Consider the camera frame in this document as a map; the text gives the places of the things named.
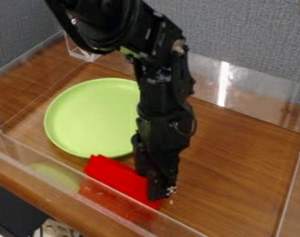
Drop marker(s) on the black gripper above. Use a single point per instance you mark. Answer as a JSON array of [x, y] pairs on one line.
[[163, 136]]

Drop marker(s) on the red cross-shaped bar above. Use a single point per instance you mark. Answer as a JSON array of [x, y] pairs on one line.
[[121, 177]]

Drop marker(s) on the green round plate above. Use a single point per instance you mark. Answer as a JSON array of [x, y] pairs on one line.
[[90, 119]]

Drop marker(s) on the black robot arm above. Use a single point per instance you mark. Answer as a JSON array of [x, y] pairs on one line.
[[128, 26]]

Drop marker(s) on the clear acrylic enclosure wall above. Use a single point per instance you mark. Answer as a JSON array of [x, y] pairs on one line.
[[239, 179]]

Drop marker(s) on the clear acrylic corner bracket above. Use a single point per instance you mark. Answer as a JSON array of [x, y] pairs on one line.
[[80, 51]]

